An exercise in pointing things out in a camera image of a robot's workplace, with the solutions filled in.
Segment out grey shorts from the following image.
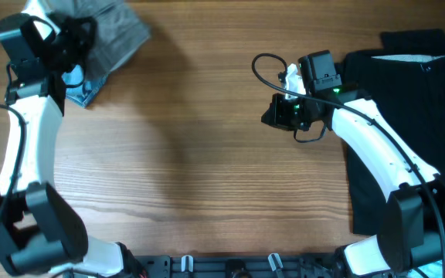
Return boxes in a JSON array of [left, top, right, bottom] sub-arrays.
[[46, 0, 150, 80]]

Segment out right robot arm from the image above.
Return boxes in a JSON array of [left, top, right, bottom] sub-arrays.
[[261, 50, 445, 277]]

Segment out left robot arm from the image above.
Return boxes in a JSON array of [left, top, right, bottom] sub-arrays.
[[0, 1, 141, 277]]

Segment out right black cable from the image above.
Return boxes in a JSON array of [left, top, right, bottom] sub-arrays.
[[251, 53, 445, 278]]

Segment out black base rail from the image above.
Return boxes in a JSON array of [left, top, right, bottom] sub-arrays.
[[137, 253, 337, 278]]

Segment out black garment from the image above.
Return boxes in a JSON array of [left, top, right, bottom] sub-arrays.
[[334, 29, 445, 236]]

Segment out folded blue denim garment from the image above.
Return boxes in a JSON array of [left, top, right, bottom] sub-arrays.
[[62, 66, 108, 108]]

